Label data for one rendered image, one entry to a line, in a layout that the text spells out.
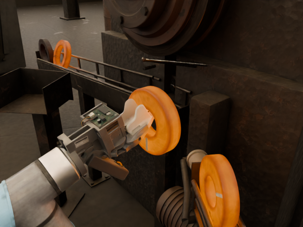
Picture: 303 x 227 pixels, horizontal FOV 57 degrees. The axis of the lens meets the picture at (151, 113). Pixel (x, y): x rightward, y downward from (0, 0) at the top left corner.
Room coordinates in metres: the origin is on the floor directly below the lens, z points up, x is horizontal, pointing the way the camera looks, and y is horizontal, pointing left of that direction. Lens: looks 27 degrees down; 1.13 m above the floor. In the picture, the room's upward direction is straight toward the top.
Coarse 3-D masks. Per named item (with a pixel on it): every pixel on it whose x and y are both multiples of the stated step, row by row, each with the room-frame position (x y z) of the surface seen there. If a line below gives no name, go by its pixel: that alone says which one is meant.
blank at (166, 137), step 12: (132, 96) 0.58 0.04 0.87; (144, 96) 0.55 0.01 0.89; (156, 96) 0.53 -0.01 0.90; (168, 96) 0.54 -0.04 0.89; (156, 108) 0.52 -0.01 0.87; (168, 108) 0.51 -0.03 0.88; (156, 120) 0.52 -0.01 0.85; (168, 120) 0.49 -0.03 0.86; (156, 132) 0.52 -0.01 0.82; (168, 132) 0.49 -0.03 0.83; (180, 132) 0.51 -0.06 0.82; (144, 144) 0.55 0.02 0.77; (156, 144) 0.52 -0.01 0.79; (168, 144) 0.49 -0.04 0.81
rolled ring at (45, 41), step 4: (40, 40) 1.78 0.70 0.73; (44, 40) 1.74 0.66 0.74; (40, 44) 1.79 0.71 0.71; (44, 44) 1.73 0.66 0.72; (48, 44) 1.72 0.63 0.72; (40, 48) 1.80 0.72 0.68; (44, 48) 1.82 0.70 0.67; (48, 48) 1.70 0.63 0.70; (40, 52) 1.81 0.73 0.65; (44, 52) 1.82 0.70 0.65; (48, 52) 1.69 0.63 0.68; (52, 52) 1.70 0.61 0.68; (44, 56) 1.81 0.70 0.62; (48, 56) 1.70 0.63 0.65; (52, 56) 1.70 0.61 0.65; (48, 60) 1.71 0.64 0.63; (52, 60) 1.70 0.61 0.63
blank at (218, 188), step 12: (204, 156) 0.51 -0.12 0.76; (216, 156) 0.48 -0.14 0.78; (204, 168) 0.50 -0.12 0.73; (216, 168) 0.44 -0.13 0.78; (228, 168) 0.44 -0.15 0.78; (204, 180) 0.50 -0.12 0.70; (216, 180) 0.43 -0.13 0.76; (228, 180) 0.42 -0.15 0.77; (204, 192) 0.49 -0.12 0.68; (216, 192) 0.43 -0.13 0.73; (228, 192) 0.40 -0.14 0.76; (216, 204) 0.42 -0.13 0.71; (228, 204) 0.39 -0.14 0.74; (216, 216) 0.41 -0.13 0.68; (228, 216) 0.38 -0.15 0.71
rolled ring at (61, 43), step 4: (60, 40) 1.67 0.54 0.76; (60, 44) 1.66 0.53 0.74; (64, 44) 1.61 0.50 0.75; (68, 44) 1.62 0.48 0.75; (56, 48) 1.69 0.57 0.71; (60, 48) 1.69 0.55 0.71; (64, 48) 1.60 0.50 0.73; (68, 48) 1.60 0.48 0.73; (56, 52) 1.68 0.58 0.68; (60, 52) 1.70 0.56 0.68; (64, 52) 1.59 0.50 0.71; (68, 52) 1.58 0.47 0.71; (56, 56) 1.68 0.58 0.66; (64, 56) 1.57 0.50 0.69; (68, 56) 1.57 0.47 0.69; (56, 60) 1.66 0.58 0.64; (64, 60) 1.56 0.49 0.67; (68, 60) 1.57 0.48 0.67; (60, 64) 1.59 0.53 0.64; (64, 64) 1.56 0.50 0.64; (68, 64) 1.57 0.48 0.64
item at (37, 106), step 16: (0, 80) 1.14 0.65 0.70; (16, 80) 1.23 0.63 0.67; (32, 80) 1.25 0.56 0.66; (48, 80) 1.23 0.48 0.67; (64, 80) 1.16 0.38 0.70; (0, 96) 1.12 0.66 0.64; (16, 96) 1.21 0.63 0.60; (32, 96) 1.22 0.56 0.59; (48, 96) 1.03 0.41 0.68; (64, 96) 1.14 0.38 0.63; (0, 112) 1.07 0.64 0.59; (16, 112) 1.05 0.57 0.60; (32, 112) 1.04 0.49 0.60; (48, 112) 1.02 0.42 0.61; (48, 128) 1.11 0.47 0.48; (48, 144) 1.10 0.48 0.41; (64, 192) 1.14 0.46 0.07; (80, 192) 1.21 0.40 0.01; (64, 208) 1.09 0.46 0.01
